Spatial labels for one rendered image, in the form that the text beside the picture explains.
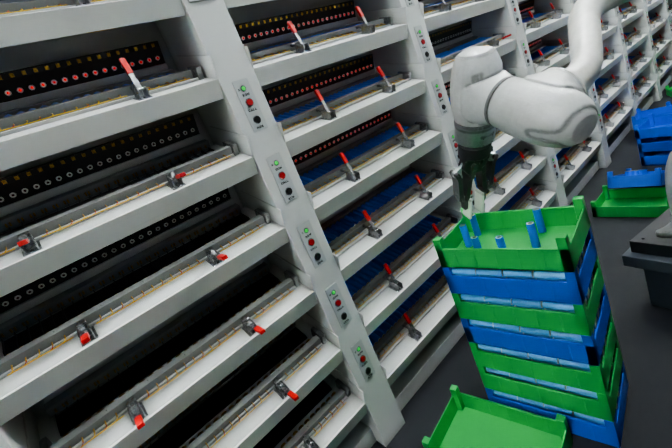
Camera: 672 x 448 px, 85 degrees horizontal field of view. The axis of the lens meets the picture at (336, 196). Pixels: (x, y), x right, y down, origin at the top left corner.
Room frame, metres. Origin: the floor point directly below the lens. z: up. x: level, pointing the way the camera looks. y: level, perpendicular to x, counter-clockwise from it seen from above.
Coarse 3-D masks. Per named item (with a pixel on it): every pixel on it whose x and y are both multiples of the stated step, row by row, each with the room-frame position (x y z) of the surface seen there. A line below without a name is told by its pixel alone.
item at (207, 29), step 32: (160, 32) 1.05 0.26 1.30; (192, 32) 0.91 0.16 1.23; (224, 32) 0.92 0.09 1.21; (224, 64) 0.90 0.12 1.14; (224, 96) 0.90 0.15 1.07; (256, 96) 0.93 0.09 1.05; (224, 128) 0.96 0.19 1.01; (256, 160) 0.89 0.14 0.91; (288, 160) 0.94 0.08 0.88; (256, 192) 0.95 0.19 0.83; (288, 224) 0.89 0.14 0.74; (288, 256) 0.94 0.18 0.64; (320, 288) 0.90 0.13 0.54; (320, 320) 0.93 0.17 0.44; (352, 320) 0.93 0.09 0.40; (352, 352) 0.90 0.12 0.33; (384, 384) 0.93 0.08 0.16; (384, 416) 0.91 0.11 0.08
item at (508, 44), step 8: (480, 32) 1.80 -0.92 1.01; (488, 32) 1.77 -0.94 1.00; (496, 32) 1.74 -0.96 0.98; (504, 32) 1.71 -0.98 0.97; (512, 32) 1.69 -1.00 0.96; (456, 40) 1.72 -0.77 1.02; (504, 40) 1.69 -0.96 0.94; (512, 40) 1.66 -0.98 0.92; (496, 48) 1.58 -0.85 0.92; (504, 48) 1.62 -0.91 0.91; (512, 48) 1.67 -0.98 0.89; (440, 64) 1.33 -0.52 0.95; (448, 64) 1.44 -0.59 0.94; (440, 72) 1.34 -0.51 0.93; (448, 72) 1.37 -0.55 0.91; (448, 80) 1.38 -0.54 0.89
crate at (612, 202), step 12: (612, 192) 1.70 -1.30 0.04; (624, 192) 1.66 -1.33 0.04; (636, 192) 1.62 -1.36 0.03; (648, 192) 1.59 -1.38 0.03; (660, 192) 1.55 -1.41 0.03; (600, 204) 1.68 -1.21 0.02; (612, 204) 1.66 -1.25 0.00; (624, 204) 1.61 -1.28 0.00; (636, 204) 1.57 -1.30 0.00; (648, 204) 1.53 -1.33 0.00; (660, 204) 1.50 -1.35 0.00; (600, 216) 1.60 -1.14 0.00; (612, 216) 1.56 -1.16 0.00; (624, 216) 1.52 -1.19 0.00; (636, 216) 1.48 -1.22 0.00; (648, 216) 1.45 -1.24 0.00
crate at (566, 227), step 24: (480, 216) 0.97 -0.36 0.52; (504, 216) 0.93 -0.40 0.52; (528, 216) 0.88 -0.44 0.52; (552, 216) 0.84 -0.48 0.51; (576, 216) 0.79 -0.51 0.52; (456, 240) 0.94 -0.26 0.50; (480, 240) 0.92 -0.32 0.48; (504, 240) 0.87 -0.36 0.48; (528, 240) 0.83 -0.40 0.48; (552, 240) 0.78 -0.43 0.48; (576, 240) 0.70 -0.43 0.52; (456, 264) 0.84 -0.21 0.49; (480, 264) 0.79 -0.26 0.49; (504, 264) 0.75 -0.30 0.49; (528, 264) 0.71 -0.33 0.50; (552, 264) 0.68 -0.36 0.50; (576, 264) 0.67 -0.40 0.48
